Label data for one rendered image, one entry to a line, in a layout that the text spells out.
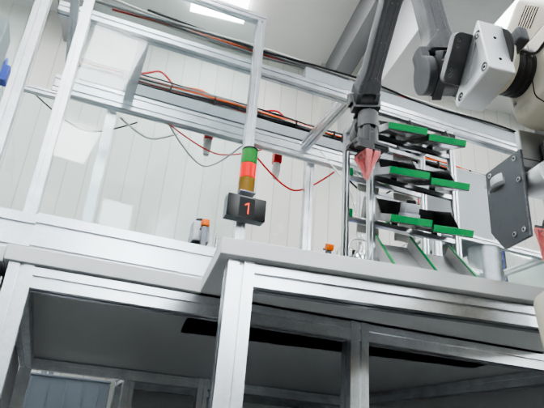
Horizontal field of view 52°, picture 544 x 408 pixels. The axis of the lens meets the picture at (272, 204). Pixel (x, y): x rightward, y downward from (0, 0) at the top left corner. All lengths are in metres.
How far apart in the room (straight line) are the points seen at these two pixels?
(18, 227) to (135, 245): 0.24
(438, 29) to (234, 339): 0.72
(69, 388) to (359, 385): 2.16
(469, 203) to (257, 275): 2.07
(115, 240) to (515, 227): 0.79
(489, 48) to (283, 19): 5.67
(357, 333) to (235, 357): 0.46
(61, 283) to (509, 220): 0.82
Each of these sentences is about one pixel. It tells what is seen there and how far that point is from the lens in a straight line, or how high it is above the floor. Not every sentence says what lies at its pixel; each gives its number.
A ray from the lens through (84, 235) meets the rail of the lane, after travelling 1.23.
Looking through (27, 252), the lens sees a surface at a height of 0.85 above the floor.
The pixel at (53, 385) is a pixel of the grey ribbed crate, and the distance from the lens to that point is 3.20.
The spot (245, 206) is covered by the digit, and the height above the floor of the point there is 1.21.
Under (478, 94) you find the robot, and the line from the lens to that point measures 1.00.
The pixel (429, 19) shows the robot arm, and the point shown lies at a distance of 1.21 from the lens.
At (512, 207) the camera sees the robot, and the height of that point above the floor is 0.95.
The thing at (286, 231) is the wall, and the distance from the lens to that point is 6.06.
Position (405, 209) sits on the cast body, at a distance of 1.69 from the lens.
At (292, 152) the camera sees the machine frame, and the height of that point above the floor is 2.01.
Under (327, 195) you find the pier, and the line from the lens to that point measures 6.19.
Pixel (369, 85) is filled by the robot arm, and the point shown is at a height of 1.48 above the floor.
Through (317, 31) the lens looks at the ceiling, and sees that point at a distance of 6.72.
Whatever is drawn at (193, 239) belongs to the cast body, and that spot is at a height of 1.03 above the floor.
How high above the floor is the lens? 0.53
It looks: 25 degrees up
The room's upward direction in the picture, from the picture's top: 5 degrees clockwise
